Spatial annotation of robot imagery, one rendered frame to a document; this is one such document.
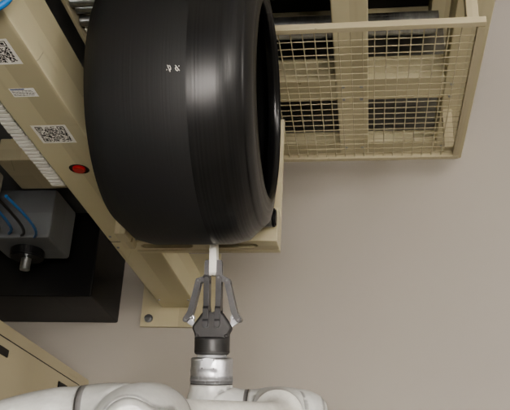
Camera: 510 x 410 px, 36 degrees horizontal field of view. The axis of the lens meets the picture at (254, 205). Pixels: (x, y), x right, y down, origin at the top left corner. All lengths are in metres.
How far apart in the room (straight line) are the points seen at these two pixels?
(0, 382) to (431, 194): 1.57
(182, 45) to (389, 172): 1.61
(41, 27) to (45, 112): 0.20
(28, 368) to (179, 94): 1.15
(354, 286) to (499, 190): 0.62
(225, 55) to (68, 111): 0.38
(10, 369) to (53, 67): 0.95
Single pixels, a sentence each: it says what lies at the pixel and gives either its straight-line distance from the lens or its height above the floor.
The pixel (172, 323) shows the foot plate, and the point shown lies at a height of 0.01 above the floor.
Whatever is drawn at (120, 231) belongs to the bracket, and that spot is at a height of 0.95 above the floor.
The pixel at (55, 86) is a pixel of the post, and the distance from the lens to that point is 1.56.
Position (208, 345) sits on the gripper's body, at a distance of 1.67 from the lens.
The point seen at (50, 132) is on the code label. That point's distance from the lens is 1.71.
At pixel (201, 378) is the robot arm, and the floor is 1.00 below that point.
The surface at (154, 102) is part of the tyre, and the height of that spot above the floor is 1.45.
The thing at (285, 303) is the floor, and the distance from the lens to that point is 2.73.
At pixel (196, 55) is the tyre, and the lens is 1.40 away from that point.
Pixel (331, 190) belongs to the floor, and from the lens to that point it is 2.88.
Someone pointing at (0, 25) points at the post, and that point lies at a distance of 1.42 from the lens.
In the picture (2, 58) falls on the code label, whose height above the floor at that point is 1.49.
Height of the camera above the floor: 2.59
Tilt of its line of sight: 64 degrees down
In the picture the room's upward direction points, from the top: 18 degrees counter-clockwise
